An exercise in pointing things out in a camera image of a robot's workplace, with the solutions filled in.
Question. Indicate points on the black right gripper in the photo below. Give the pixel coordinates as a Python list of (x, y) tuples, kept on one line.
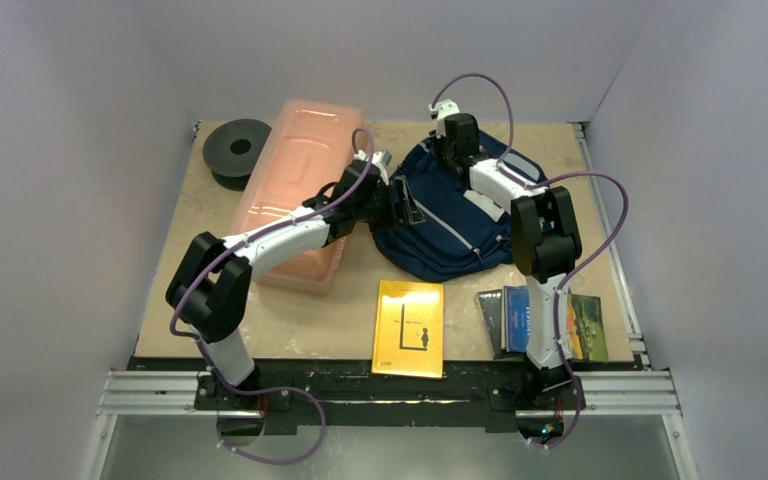
[(457, 149)]

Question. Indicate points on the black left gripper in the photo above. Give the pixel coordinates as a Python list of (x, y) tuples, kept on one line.
[(404, 210)]

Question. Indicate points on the navy blue student backpack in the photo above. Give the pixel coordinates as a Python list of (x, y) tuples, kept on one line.
[(460, 234)]

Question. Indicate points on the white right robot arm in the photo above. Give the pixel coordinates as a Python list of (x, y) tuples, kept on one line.
[(546, 242)]

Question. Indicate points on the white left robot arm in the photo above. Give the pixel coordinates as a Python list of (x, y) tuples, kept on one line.
[(209, 290)]

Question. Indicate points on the pink translucent storage box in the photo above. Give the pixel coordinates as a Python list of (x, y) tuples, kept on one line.
[(308, 147)]

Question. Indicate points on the dark book under blue book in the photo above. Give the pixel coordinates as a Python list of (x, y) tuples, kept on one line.
[(490, 307)]

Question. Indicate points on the yellow book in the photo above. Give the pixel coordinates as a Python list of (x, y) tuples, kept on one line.
[(409, 330)]

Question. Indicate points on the blue Animal Farm book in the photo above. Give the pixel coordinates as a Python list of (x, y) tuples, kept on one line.
[(585, 329)]

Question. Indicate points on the black filament spool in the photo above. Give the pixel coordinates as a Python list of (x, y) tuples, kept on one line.
[(232, 150)]

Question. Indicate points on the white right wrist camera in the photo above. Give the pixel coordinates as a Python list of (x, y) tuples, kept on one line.
[(438, 112)]

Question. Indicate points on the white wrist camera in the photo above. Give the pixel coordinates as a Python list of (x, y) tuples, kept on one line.
[(438, 112), (377, 163)]

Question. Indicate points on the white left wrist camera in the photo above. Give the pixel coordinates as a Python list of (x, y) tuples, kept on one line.
[(377, 163)]

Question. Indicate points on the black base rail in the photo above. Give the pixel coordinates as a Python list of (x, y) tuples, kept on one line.
[(290, 393)]

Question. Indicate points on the aluminium frame rail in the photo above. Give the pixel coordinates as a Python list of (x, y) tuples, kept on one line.
[(629, 393)]

